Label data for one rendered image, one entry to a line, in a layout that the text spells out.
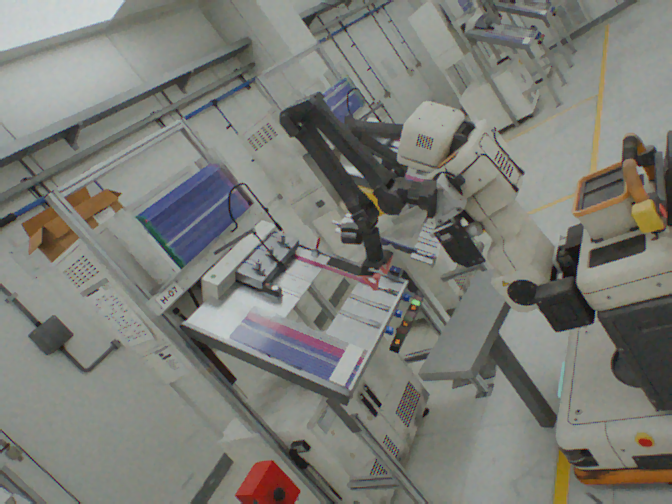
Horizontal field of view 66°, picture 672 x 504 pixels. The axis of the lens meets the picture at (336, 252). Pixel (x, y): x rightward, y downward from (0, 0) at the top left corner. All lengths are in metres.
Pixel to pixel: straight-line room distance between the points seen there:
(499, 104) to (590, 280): 5.09
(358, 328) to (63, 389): 1.95
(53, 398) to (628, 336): 2.91
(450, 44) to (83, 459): 5.31
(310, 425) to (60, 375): 1.77
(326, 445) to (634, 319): 1.26
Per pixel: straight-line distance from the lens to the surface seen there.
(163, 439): 3.69
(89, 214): 2.47
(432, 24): 6.43
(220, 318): 2.14
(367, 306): 2.23
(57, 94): 4.23
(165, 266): 2.14
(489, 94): 6.48
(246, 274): 2.24
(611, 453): 1.94
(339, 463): 2.29
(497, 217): 1.68
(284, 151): 3.25
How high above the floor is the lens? 1.59
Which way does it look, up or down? 14 degrees down
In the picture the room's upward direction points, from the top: 37 degrees counter-clockwise
